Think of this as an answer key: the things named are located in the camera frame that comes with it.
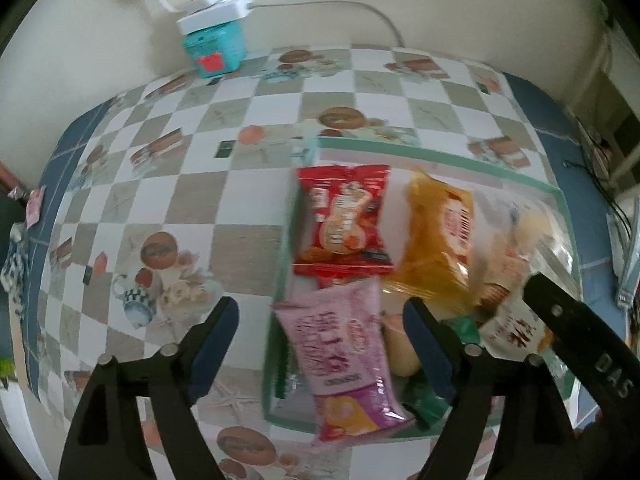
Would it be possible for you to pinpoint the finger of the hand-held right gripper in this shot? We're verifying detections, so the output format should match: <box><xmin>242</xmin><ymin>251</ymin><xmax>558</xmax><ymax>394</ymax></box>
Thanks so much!
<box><xmin>522</xmin><ymin>271</ymin><xmax>640</xmax><ymax>403</ymax></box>

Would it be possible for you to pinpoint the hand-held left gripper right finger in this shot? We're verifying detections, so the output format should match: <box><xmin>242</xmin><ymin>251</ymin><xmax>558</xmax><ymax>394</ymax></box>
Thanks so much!
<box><xmin>402</xmin><ymin>297</ymin><xmax>578</xmax><ymax>480</ymax></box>

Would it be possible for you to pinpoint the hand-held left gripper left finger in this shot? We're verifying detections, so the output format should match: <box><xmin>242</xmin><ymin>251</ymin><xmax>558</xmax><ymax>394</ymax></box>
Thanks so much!
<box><xmin>57</xmin><ymin>296</ymin><xmax>240</xmax><ymax>480</ymax></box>

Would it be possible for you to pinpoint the small pale yellow cake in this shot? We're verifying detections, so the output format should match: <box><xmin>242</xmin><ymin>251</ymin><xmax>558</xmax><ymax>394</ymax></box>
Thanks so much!
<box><xmin>380</xmin><ymin>312</ymin><xmax>421</xmax><ymax>378</ymax></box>

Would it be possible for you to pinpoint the green biscuit packet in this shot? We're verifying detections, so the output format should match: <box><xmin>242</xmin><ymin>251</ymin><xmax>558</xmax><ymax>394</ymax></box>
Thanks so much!
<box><xmin>447</xmin><ymin>315</ymin><xmax>483</xmax><ymax>346</ymax></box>

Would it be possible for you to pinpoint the dark green snack packet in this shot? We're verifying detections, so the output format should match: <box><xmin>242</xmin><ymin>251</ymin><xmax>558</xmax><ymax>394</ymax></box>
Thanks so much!
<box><xmin>400</xmin><ymin>375</ymin><xmax>451</xmax><ymax>431</ymax></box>

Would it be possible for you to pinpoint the orange and white snack packet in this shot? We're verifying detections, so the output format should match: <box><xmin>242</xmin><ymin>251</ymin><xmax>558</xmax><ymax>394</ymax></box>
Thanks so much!
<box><xmin>477</xmin><ymin>280</ymin><xmax>556</xmax><ymax>361</ymax></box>

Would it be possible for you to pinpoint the pink snack packet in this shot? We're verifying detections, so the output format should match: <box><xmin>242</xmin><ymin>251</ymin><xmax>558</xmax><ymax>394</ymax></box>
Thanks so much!
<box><xmin>271</xmin><ymin>277</ymin><xmax>416</xmax><ymax>443</ymax></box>

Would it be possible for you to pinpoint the yellow snack packet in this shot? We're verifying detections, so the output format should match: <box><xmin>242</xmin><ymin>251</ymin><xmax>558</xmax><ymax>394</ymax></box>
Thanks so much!
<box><xmin>385</xmin><ymin>170</ymin><xmax>478</xmax><ymax>311</ymax></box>

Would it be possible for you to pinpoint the round bread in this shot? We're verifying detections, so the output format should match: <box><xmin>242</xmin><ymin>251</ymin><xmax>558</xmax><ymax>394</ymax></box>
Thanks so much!
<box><xmin>495</xmin><ymin>195</ymin><xmax>573</xmax><ymax>281</ymax></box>

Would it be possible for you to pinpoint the red snack packet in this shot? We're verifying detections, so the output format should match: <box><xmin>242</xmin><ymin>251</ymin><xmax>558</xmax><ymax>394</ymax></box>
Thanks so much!
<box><xmin>291</xmin><ymin>164</ymin><xmax>396</xmax><ymax>281</ymax></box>

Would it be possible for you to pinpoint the teal shallow cardboard box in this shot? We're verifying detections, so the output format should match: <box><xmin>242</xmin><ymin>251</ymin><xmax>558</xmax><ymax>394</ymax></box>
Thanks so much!
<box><xmin>261</xmin><ymin>135</ymin><xmax>583</xmax><ymax>438</ymax></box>

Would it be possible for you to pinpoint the checkered printed tablecloth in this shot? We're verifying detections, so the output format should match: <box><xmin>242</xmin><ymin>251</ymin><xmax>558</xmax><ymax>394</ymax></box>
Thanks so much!
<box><xmin>20</xmin><ymin>45</ymin><xmax>631</xmax><ymax>480</ymax></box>

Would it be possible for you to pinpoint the blue and white patterned cloth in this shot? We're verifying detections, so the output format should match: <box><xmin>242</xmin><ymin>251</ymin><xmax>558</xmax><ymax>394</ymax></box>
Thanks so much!
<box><xmin>0</xmin><ymin>222</ymin><xmax>31</xmax><ymax>311</ymax></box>

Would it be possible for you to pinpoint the small pink sachet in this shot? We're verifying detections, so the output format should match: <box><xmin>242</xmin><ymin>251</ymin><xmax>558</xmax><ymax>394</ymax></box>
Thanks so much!
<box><xmin>25</xmin><ymin>186</ymin><xmax>47</xmax><ymax>228</ymax></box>

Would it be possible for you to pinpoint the white chair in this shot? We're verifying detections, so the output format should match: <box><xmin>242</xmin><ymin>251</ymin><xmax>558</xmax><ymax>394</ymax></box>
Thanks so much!
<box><xmin>565</xmin><ymin>10</ymin><xmax>640</xmax><ymax>191</ymax></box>

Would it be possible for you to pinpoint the teal container with red label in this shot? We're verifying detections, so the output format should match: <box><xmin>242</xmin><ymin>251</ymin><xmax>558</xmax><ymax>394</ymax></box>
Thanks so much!
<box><xmin>182</xmin><ymin>20</ymin><xmax>248</xmax><ymax>80</ymax></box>

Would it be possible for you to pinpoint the white power strip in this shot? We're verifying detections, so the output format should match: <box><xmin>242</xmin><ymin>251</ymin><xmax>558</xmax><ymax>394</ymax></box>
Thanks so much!
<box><xmin>176</xmin><ymin>0</ymin><xmax>255</xmax><ymax>36</ymax></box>

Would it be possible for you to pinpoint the black cable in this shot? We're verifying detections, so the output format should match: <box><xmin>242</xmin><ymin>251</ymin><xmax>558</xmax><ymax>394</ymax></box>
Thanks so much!
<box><xmin>562</xmin><ymin>115</ymin><xmax>636</xmax><ymax>241</ymax></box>

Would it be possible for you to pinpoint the grey power cable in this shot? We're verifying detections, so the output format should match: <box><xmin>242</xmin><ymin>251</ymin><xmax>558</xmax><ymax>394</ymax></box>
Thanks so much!
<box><xmin>252</xmin><ymin>0</ymin><xmax>406</xmax><ymax>48</ymax></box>

